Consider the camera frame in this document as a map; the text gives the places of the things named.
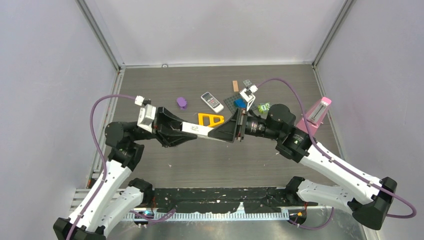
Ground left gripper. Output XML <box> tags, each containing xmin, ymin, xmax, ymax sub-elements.
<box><xmin>132</xmin><ymin>106</ymin><xmax>198</xmax><ymax>147</ymax></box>

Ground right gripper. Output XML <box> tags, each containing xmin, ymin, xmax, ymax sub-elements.
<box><xmin>208</xmin><ymin>106</ymin><xmax>283</xmax><ymax>143</ymax></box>

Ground white remote battery cover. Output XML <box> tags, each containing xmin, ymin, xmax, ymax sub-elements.
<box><xmin>181</xmin><ymin>122</ymin><xmax>224</xmax><ymax>142</ymax></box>

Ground white remote control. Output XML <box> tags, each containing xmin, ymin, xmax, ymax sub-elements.
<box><xmin>200</xmin><ymin>91</ymin><xmax>224</xmax><ymax>114</ymax></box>

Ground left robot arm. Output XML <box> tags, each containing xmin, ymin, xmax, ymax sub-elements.
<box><xmin>53</xmin><ymin>104</ymin><xmax>211</xmax><ymax>240</ymax></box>

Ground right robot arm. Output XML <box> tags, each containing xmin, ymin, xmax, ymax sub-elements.
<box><xmin>207</xmin><ymin>104</ymin><xmax>397</xmax><ymax>230</ymax></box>

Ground grey lego baseplate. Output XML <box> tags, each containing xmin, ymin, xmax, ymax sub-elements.
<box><xmin>224</xmin><ymin>93</ymin><xmax>248</xmax><ymax>114</ymax></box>

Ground purple spool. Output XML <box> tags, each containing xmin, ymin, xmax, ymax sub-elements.
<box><xmin>176</xmin><ymin>97</ymin><xmax>188</xmax><ymax>110</ymax></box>

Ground blue lego brick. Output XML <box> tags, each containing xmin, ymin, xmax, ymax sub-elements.
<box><xmin>233</xmin><ymin>98</ymin><xmax>247</xmax><ymax>109</ymax></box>

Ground green monster toy cube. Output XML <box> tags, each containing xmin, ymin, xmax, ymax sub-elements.
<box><xmin>257</xmin><ymin>102</ymin><xmax>271</xmax><ymax>114</ymax></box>

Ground small wooden block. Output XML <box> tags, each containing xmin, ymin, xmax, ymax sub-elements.
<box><xmin>232</xmin><ymin>80</ymin><xmax>239</xmax><ymax>92</ymax></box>

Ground pink metronome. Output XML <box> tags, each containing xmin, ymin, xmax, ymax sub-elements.
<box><xmin>296</xmin><ymin>97</ymin><xmax>332</xmax><ymax>136</ymax></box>

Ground yellow triangular frame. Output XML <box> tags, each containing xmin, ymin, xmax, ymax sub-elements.
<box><xmin>197</xmin><ymin>113</ymin><xmax>225</xmax><ymax>128</ymax></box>

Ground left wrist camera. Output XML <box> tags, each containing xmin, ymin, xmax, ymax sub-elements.
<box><xmin>137</xmin><ymin>104</ymin><xmax>157</xmax><ymax>133</ymax></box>

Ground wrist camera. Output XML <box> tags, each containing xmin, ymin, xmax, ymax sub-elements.
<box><xmin>137</xmin><ymin>104</ymin><xmax>157</xmax><ymax>133</ymax></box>
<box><xmin>239</xmin><ymin>84</ymin><xmax>258</xmax><ymax>111</ymax></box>

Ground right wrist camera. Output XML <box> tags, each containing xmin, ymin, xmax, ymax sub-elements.
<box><xmin>239</xmin><ymin>84</ymin><xmax>258</xmax><ymax>111</ymax></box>

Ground grey lego post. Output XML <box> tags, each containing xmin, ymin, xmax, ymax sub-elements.
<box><xmin>243</xmin><ymin>79</ymin><xmax>252</xmax><ymax>88</ymax></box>

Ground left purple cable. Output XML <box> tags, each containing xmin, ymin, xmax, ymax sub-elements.
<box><xmin>65</xmin><ymin>94</ymin><xmax>147</xmax><ymax>240</ymax></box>

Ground purple cable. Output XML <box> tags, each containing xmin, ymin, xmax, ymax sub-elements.
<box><xmin>65</xmin><ymin>94</ymin><xmax>147</xmax><ymax>240</ymax></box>
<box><xmin>256</xmin><ymin>77</ymin><xmax>417</xmax><ymax>230</ymax></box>

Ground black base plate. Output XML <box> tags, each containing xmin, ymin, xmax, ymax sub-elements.
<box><xmin>149</xmin><ymin>187</ymin><xmax>306</xmax><ymax>214</ymax></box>

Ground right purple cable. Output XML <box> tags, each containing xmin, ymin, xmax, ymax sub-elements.
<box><xmin>256</xmin><ymin>77</ymin><xmax>417</xmax><ymax>230</ymax></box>

